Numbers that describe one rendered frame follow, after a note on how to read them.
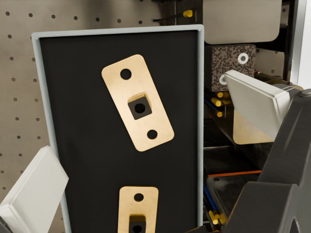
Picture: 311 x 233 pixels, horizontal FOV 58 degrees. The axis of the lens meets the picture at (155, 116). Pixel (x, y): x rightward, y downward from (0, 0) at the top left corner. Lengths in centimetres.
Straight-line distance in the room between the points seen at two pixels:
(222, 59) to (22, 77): 54
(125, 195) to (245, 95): 16
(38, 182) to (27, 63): 59
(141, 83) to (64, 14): 49
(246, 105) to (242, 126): 20
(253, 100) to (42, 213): 13
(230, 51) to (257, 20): 5
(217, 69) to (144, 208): 17
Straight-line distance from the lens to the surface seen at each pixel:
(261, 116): 16
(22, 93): 77
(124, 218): 30
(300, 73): 48
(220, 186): 47
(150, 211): 30
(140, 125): 25
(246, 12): 35
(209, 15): 34
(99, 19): 71
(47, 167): 19
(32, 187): 17
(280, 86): 17
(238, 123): 37
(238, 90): 18
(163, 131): 26
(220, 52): 32
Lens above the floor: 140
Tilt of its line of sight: 72 degrees down
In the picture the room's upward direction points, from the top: 163 degrees clockwise
